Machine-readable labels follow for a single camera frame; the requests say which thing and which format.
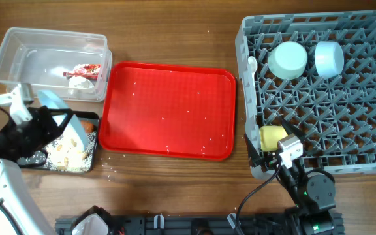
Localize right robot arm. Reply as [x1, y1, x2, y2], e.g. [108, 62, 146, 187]
[236, 116, 336, 234]

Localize red snack wrapper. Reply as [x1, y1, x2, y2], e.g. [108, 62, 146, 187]
[63, 64, 101, 80]

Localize red serving tray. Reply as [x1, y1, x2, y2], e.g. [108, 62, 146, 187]
[99, 61, 236, 161]

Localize black tray bin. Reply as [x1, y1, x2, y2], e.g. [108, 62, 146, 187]
[19, 111, 99, 171]

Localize light blue bowl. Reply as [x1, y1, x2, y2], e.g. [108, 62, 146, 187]
[315, 41, 344, 79]

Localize grey dishwasher rack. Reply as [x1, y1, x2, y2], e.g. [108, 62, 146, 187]
[235, 10, 376, 174]

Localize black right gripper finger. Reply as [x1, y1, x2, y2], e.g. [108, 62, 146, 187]
[243, 134, 262, 167]
[277, 116, 306, 140]

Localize pale green bowl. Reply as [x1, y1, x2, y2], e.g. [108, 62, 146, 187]
[268, 41, 308, 80]

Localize yellow plastic cup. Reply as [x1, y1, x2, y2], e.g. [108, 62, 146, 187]
[259, 126, 287, 152]

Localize clear plastic bin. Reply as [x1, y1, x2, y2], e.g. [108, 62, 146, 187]
[0, 27, 112, 102]

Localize light blue plate with rice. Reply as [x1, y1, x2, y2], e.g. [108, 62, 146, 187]
[37, 89, 89, 153]

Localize orange carrot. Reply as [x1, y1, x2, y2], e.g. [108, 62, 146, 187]
[80, 121, 95, 134]

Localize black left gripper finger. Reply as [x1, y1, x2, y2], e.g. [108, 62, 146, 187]
[43, 134, 64, 151]
[49, 108, 74, 131]

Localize white tissue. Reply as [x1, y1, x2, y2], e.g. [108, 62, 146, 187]
[69, 76, 94, 89]

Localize spilled rice and peanuts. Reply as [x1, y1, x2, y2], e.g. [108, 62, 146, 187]
[18, 131, 97, 173]

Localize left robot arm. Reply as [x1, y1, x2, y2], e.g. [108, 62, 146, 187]
[0, 106, 75, 234]

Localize white plastic spoon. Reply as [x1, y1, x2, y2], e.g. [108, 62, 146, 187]
[247, 56, 258, 80]

